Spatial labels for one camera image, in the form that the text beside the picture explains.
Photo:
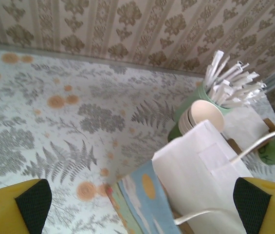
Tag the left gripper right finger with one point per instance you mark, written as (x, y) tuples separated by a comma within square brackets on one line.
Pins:
[(268, 209)]

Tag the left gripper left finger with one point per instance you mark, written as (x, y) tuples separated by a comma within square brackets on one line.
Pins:
[(5, 209)]

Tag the landscape print paper bag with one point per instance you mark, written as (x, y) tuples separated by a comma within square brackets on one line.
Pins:
[(195, 170)]

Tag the white paper napkin stack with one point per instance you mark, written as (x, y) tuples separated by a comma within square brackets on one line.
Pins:
[(244, 126)]

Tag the stack of paper cups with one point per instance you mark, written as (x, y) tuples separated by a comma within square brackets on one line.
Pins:
[(207, 114)]

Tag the green straw holder cup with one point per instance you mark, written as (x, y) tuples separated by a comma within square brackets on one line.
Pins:
[(190, 102)]

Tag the aluminium table back rail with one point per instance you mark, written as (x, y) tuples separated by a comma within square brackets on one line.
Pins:
[(78, 58)]

